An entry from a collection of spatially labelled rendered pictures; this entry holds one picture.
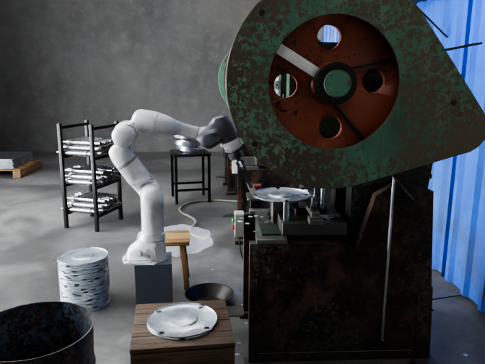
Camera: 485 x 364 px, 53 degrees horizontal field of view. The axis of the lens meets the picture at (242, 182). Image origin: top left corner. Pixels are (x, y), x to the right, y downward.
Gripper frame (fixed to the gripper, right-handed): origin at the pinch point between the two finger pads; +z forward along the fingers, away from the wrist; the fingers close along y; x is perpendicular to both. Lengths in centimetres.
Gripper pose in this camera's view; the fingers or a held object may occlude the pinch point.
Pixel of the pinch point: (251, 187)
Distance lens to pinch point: 237.7
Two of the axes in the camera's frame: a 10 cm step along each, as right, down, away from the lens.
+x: 9.1, -4.1, -0.1
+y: 0.8, 2.1, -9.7
